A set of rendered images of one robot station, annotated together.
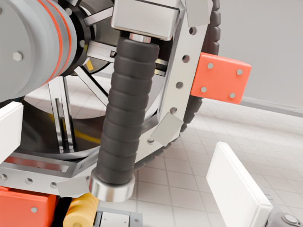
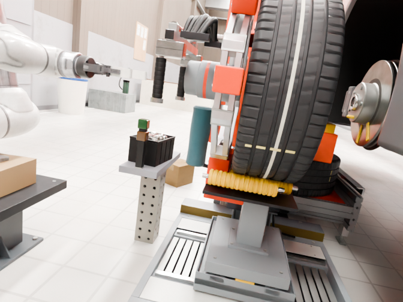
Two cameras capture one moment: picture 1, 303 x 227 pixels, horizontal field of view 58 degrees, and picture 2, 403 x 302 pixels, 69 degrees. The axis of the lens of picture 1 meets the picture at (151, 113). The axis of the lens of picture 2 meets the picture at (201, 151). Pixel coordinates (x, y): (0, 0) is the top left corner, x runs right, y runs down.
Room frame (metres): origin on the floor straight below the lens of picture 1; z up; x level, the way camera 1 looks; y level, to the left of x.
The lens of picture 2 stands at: (0.64, -0.90, 0.83)
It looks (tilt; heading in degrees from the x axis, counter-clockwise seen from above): 12 degrees down; 103
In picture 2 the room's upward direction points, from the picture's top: 9 degrees clockwise
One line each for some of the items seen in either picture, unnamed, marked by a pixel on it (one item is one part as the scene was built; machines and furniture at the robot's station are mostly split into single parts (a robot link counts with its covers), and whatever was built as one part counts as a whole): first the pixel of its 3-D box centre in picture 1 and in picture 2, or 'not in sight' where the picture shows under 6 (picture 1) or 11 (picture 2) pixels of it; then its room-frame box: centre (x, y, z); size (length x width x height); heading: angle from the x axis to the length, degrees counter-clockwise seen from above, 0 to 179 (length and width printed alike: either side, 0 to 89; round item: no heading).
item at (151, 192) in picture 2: not in sight; (150, 201); (0.10, 0.42, 0.21); 0.10 x 0.10 x 0.42; 6
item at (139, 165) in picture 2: not in sight; (141, 144); (0.12, 0.19, 0.55); 0.03 x 0.03 x 0.21; 6
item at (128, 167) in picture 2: not in sight; (153, 160); (0.10, 0.39, 0.44); 0.43 x 0.17 x 0.03; 96
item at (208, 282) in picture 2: not in sight; (244, 254); (0.62, 0.29, 0.13); 0.50 x 0.36 x 0.10; 96
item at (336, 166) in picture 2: not in sight; (286, 163); (0.77, 1.17, 0.39); 0.66 x 0.66 x 0.24
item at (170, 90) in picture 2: not in sight; (179, 96); (-2.47, 8.06, 0.40); 2.33 x 0.78 x 0.79; 6
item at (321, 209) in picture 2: not in sight; (268, 166); (0.66, 2.07, 0.14); 2.47 x 0.85 x 0.27; 96
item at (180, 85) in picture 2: not in sight; (182, 82); (0.20, 0.36, 0.83); 0.04 x 0.04 x 0.16
